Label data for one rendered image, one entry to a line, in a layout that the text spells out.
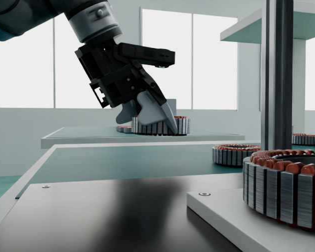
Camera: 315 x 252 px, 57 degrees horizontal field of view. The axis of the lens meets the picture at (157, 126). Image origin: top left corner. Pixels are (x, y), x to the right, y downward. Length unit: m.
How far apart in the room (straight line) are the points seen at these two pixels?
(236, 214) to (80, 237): 0.10
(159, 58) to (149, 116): 0.12
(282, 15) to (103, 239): 0.37
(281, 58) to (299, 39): 0.93
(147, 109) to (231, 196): 0.28
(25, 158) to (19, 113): 0.66
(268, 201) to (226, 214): 0.03
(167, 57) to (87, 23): 0.15
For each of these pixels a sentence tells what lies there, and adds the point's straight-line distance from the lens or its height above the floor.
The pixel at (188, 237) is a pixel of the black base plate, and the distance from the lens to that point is 0.20.
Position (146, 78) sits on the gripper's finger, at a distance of 0.49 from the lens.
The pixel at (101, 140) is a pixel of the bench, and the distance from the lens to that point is 1.50.
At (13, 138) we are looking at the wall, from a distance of 4.75.
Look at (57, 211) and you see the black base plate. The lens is 0.26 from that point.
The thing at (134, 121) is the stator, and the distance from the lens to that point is 0.54.
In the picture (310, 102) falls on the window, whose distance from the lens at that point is 6.29.
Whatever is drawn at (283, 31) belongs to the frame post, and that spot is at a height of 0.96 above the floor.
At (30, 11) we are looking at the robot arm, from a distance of 0.51.
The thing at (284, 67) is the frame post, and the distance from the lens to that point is 0.44.
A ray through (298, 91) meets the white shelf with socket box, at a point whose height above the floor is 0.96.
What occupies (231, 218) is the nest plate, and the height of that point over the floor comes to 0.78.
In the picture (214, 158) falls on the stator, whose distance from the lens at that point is 0.61.
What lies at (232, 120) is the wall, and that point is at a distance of 5.31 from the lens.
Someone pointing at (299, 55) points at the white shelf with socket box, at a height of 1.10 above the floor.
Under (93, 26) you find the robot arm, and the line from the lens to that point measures 0.50.
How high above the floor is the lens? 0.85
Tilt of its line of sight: 2 degrees down
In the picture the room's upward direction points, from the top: straight up
